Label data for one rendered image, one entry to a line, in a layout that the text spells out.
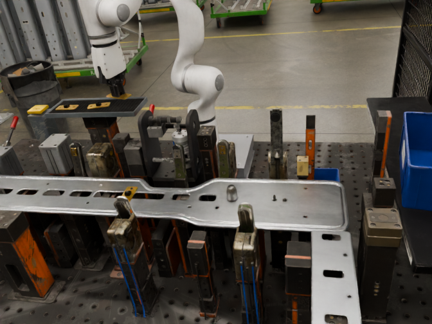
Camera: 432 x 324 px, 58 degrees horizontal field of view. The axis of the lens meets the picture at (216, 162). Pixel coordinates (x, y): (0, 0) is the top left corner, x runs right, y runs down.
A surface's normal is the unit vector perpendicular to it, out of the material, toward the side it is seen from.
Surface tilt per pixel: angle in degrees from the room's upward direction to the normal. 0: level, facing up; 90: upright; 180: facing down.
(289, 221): 0
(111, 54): 92
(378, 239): 89
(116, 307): 0
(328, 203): 0
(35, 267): 90
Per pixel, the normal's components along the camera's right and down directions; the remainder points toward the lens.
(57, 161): -0.20, 0.54
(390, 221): -0.11, -0.84
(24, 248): 0.97, 0.01
